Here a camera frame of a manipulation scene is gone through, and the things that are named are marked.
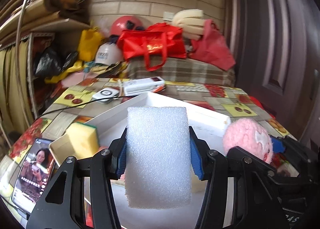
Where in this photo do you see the shiny red tote bag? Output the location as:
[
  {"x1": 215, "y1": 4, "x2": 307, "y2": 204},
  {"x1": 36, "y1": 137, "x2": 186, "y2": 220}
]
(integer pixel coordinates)
[{"x1": 117, "y1": 23, "x2": 187, "y2": 72}]

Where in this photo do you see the white power bank box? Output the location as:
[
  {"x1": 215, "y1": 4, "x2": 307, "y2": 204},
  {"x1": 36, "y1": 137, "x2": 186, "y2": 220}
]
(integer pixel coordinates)
[{"x1": 123, "y1": 77, "x2": 165, "y2": 96}]

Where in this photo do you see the smartphone showing video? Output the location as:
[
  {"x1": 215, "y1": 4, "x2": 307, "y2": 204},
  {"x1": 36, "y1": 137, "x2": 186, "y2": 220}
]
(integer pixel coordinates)
[{"x1": 11, "y1": 138, "x2": 55, "y2": 214}]

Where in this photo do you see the white foam sponge block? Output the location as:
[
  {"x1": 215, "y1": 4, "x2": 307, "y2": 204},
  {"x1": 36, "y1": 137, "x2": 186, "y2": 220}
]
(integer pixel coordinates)
[{"x1": 125, "y1": 107, "x2": 191, "y2": 209}]

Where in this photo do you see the white helmet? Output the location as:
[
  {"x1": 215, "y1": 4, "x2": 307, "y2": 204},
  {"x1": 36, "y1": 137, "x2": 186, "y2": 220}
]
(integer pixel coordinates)
[{"x1": 95, "y1": 43, "x2": 123, "y2": 66}]

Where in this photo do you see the dark red fabric bag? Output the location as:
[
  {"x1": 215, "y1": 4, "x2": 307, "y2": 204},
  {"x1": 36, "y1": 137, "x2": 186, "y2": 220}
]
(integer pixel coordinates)
[{"x1": 189, "y1": 20, "x2": 235, "y2": 71}]

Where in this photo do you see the red helmet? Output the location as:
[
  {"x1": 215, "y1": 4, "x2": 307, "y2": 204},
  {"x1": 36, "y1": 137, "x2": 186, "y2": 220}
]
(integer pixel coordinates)
[{"x1": 110, "y1": 15, "x2": 143, "y2": 36}]

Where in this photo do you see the pink plush pig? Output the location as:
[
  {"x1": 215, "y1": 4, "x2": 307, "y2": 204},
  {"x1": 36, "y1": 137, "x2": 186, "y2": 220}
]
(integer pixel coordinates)
[{"x1": 222, "y1": 118, "x2": 273, "y2": 164}]

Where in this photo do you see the dark wooden door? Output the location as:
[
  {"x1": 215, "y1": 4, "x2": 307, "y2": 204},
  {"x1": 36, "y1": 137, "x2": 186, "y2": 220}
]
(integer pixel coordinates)
[{"x1": 231, "y1": 0, "x2": 319, "y2": 145}]

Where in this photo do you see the cream foam roll stack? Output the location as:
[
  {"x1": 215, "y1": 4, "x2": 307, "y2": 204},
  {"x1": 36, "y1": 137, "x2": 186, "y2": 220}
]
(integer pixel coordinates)
[{"x1": 171, "y1": 9, "x2": 205, "y2": 41}]

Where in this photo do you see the fruit pattern tablecloth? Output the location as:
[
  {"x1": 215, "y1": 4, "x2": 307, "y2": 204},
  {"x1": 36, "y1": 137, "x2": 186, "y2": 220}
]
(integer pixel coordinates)
[{"x1": 1, "y1": 78, "x2": 289, "y2": 225}]

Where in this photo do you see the metal shelf rack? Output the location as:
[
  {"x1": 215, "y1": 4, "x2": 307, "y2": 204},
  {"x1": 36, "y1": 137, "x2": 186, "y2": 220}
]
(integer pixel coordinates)
[{"x1": 1, "y1": 0, "x2": 60, "y2": 132}]

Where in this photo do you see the black cable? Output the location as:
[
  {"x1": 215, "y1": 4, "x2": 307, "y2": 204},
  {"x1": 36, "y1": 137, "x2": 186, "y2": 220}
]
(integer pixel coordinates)
[{"x1": 39, "y1": 95, "x2": 138, "y2": 117}]

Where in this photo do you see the yellow green scrub sponge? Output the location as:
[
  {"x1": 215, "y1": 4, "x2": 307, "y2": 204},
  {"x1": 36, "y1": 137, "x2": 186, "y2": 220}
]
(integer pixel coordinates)
[{"x1": 66, "y1": 122, "x2": 99, "y2": 159}]

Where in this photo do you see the white round wireless charger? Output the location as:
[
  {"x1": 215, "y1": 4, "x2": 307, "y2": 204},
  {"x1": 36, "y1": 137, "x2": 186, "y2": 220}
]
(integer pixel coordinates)
[{"x1": 92, "y1": 87, "x2": 119, "y2": 104}]

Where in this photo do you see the black plastic bag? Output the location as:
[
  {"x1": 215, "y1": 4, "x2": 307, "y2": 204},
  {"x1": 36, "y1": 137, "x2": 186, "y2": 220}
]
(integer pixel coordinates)
[{"x1": 33, "y1": 47, "x2": 79, "y2": 78}]

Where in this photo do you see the plaid covered bench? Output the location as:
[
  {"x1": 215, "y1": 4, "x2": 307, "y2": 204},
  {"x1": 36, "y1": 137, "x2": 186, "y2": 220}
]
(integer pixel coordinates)
[{"x1": 125, "y1": 58, "x2": 236, "y2": 87}]

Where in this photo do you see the yellow shopping bag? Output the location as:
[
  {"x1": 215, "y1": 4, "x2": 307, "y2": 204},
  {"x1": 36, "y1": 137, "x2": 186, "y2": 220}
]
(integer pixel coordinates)
[{"x1": 78, "y1": 28, "x2": 104, "y2": 62}]

